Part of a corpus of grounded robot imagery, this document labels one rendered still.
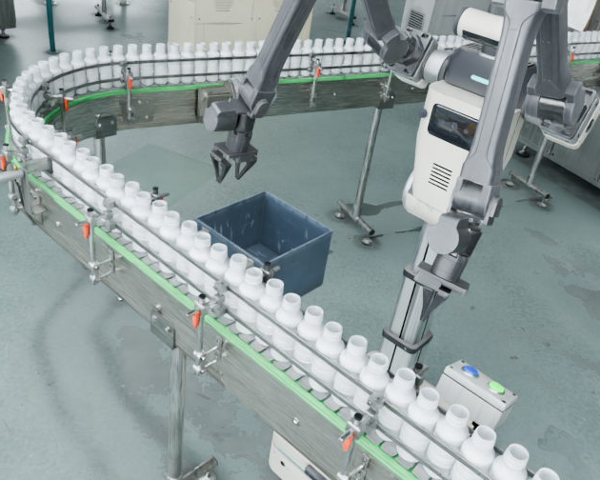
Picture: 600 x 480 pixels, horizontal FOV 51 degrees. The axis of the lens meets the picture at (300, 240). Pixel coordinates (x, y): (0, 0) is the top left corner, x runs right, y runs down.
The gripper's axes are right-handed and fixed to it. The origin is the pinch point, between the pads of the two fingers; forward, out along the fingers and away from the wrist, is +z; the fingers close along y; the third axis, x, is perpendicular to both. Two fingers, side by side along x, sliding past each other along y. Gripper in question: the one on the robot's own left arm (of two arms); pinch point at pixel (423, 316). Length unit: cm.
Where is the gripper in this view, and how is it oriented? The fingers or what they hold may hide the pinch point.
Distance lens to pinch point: 125.7
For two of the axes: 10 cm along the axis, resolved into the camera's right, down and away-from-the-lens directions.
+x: 3.3, -1.5, 9.3
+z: -3.7, 8.9, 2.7
